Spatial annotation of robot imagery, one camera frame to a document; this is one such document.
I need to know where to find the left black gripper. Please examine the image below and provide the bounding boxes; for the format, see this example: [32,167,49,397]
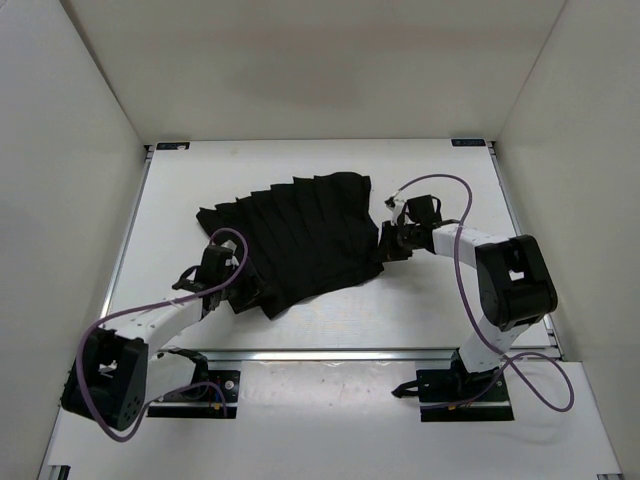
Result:
[219,255,277,315]

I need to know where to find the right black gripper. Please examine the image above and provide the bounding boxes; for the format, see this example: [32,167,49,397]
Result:
[372,221,420,264]

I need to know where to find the black pleated skirt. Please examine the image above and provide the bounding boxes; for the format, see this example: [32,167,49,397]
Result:
[196,172,384,319]

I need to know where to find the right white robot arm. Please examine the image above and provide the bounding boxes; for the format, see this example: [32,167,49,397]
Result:
[379,221,558,401]

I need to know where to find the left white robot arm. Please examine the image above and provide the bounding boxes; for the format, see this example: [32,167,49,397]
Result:
[61,267,264,442]

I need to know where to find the right blue label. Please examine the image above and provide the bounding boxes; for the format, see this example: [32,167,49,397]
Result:
[451,138,486,148]

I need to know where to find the blue label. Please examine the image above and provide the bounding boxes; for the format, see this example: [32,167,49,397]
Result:
[155,142,190,151]
[451,138,486,148]

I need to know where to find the left blue label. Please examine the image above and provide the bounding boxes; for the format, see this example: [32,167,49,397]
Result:
[155,142,190,151]

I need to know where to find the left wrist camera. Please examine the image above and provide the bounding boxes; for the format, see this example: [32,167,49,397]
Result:
[195,244,235,286]

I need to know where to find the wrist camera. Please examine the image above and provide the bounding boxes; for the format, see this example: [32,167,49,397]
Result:
[388,195,442,225]
[195,244,235,286]

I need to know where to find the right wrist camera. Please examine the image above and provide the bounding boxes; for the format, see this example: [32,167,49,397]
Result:
[388,195,442,225]

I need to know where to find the aluminium rail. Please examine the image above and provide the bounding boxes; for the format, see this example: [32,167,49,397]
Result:
[204,348,454,362]

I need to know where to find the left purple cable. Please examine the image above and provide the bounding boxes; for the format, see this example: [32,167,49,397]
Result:
[74,228,250,442]

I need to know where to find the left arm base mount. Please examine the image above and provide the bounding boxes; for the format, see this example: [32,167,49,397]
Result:
[147,369,241,420]

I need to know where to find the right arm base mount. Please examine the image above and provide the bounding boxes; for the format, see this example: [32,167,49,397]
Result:
[391,361,515,423]

